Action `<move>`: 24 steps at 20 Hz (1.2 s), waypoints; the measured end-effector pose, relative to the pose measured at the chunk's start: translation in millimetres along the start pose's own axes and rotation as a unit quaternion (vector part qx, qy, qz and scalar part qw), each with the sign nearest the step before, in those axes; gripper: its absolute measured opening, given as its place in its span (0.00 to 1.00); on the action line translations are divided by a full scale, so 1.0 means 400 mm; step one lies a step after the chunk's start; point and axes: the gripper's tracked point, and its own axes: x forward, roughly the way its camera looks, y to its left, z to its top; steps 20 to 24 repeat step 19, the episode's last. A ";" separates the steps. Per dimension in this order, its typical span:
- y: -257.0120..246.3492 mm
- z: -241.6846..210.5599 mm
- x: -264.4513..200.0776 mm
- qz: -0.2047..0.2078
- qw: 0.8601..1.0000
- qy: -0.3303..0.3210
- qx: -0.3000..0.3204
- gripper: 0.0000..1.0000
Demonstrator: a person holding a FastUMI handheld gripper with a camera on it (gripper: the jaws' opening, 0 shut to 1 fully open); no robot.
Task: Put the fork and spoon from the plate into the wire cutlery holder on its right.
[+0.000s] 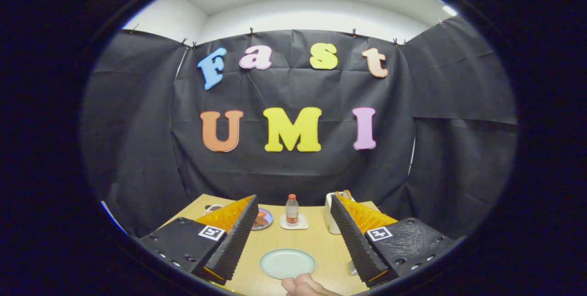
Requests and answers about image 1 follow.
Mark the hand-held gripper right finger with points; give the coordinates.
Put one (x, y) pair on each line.
(353, 245)

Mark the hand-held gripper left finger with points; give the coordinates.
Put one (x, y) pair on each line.
(238, 241)

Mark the blue plate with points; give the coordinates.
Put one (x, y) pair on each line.
(269, 218)

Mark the brown meat slice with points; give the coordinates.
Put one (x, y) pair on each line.
(259, 222)

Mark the white toaster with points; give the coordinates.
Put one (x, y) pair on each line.
(330, 218)

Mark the pale green plate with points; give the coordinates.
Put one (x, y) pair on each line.
(286, 261)

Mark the white square coaster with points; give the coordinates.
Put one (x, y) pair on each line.
(302, 226)

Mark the clear red label water bottle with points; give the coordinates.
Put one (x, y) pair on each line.
(292, 211)

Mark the small ceiling light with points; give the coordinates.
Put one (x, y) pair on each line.
(450, 10)

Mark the white divided sauce dish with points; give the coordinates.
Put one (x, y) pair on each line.
(213, 208)

